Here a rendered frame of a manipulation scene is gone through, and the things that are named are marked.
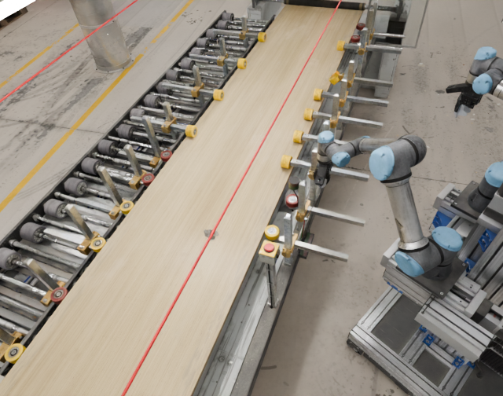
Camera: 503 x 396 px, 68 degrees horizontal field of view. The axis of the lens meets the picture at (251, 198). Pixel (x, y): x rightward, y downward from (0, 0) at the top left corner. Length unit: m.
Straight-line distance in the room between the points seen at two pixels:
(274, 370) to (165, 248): 1.11
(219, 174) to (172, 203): 0.34
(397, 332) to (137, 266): 1.60
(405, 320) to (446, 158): 1.87
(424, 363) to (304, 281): 0.94
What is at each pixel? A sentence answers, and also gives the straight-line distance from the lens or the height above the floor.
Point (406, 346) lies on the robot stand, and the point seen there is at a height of 0.23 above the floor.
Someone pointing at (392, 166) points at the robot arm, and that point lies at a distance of 1.43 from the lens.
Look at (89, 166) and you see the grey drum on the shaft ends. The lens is 2.80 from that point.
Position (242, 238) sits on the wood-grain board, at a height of 0.90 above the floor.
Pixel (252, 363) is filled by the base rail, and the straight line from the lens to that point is 1.92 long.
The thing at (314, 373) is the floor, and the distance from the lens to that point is 2.64.
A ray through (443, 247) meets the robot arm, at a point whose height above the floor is 1.26.
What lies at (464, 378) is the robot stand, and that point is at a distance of 2.59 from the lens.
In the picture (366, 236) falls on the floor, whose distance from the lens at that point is 3.16.
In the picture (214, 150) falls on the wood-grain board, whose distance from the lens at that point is 2.51.
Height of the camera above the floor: 2.54
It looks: 49 degrees down
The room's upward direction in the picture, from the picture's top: 7 degrees counter-clockwise
